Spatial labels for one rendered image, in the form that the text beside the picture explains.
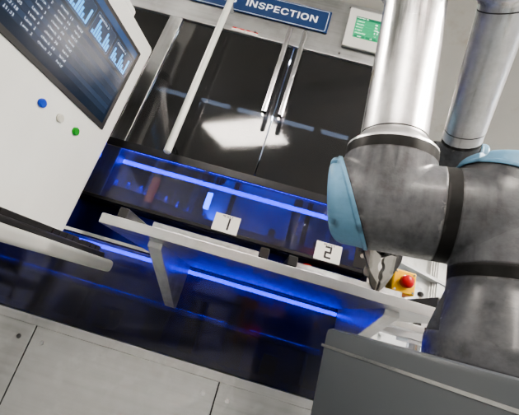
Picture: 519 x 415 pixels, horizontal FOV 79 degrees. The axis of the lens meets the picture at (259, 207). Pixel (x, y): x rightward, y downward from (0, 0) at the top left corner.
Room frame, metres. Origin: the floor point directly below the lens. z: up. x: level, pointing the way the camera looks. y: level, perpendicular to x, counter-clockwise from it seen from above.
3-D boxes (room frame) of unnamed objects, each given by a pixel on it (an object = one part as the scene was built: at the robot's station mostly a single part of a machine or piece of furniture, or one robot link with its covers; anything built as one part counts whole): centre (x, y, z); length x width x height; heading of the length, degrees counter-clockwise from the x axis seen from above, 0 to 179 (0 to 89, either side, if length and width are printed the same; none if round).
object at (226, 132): (1.02, 0.28, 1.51); 0.47 x 0.01 x 0.59; 87
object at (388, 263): (0.73, -0.32, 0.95); 0.06 x 0.03 x 0.09; 177
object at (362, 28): (0.98, -0.24, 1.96); 0.21 x 0.01 x 0.21; 87
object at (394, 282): (1.00, -0.50, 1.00); 0.08 x 0.07 x 0.07; 177
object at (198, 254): (0.83, -0.07, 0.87); 0.70 x 0.48 x 0.02; 87
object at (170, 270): (0.83, 0.18, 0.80); 0.34 x 0.03 x 0.13; 177
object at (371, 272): (0.73, -0.29, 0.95); 0.06 x 0.03 x 0.09; 177
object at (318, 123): (1.00, -0.17, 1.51); 0.43 x 0.01 x 0.59; 87
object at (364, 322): (0.81, -0.32, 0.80); 0.34 x 0.03 x 0.13; 177
